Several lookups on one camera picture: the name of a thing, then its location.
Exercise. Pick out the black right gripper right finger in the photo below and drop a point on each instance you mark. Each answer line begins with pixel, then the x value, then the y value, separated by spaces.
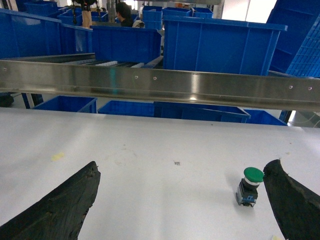
pixel 295 207

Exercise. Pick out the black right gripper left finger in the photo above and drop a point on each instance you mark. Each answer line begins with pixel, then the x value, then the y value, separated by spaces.
pixel 60 214

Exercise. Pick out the green mushroom push button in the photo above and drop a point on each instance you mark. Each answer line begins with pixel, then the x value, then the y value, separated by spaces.
pixel 247 193

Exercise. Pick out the blue bin under shelf centre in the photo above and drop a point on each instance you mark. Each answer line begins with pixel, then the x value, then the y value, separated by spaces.
pixel 127 108

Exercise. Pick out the blue bin under shelf right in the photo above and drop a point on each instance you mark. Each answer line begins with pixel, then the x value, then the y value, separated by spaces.
pixel 200 112

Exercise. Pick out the blue bin centre shelf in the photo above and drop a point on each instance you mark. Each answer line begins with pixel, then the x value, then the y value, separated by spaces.
pixel 125 44

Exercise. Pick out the yellow tape piece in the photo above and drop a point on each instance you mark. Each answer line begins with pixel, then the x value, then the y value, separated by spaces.
pixel 57 156

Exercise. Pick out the tilted blue crate far right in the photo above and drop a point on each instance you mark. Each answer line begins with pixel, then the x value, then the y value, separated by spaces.
pixel 297 52

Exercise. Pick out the large blue bin left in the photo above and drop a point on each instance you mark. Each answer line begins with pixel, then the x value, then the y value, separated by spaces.
pixel 29 35

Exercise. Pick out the large blue bin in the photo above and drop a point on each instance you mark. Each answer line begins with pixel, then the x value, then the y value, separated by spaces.
pixel 29 35
pixel 219 45

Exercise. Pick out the large blue bin right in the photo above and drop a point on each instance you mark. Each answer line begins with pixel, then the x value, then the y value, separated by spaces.
pixel 219 45

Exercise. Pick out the person in background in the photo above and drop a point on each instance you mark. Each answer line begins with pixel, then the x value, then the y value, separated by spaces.
pixel 123 12

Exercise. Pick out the stainless steel shelf rail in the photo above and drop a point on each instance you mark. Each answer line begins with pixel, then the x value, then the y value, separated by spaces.
pixel 262 92

